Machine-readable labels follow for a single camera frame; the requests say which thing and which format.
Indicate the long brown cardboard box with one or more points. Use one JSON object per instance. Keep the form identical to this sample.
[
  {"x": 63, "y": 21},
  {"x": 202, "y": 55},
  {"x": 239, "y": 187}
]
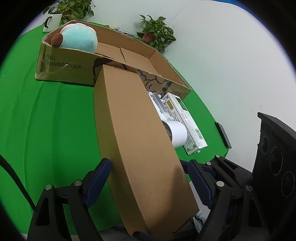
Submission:
[{"x": 138, "y": 150}]

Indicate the printed paper packet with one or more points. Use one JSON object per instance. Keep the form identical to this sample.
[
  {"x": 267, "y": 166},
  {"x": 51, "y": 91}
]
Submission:
[{"x": 121, "y": 31}]

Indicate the person's blue jeans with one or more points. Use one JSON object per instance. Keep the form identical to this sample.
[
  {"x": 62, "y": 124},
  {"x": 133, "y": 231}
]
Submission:
[{"x": 200, "y": 222}]

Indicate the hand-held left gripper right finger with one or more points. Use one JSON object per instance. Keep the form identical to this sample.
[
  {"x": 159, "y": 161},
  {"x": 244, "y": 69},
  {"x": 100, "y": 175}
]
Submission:
[{"x": 201, "y": 183}]

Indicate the potted green plant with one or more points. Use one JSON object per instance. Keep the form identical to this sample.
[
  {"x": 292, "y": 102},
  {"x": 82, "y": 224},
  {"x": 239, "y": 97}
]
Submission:
[
  {"x": 74, "y": 9},
  {"x": 157, "y": 30}
]

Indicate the teal plush toy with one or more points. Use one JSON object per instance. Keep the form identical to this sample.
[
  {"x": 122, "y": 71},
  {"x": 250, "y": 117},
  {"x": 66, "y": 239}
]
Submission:
[{"x": 78, "y": 38}]

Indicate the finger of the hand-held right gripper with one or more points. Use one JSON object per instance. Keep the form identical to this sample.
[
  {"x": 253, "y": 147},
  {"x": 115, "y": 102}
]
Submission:
[
  {"x": 238, "y": 172},
  {"x": 222, "y": 173}
]

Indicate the white cylindrical cup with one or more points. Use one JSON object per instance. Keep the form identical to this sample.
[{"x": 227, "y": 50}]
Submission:
[{"x": 178, "y": 132}]

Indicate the green tablecloth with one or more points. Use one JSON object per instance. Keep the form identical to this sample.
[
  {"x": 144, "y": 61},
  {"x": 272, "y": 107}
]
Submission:
[{"x": 46, "y": 115}]

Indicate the black phone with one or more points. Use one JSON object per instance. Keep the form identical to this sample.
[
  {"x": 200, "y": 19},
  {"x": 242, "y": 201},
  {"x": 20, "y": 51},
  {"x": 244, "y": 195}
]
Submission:
[{"x": 223, "y": 134}]

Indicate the white mug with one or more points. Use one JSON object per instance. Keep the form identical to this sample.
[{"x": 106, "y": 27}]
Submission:
[{"x": 54, "y": 22}]

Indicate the white printed medicine box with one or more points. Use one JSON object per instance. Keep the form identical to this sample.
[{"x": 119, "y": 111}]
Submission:
[{"x": 189, "y": 125}]

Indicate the white folding phone stand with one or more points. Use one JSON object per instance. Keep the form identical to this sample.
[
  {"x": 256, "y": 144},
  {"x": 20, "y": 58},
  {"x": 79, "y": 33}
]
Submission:
[{"x": 159, "y": 104}]

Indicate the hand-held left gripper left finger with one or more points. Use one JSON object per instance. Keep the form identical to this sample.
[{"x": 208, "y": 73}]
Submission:
[{"x": 99, "y": 180}]

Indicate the large printed cardboard carton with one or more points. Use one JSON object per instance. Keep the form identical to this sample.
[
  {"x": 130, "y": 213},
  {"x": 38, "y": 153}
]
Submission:
[{"x": 67, "y": 67}]

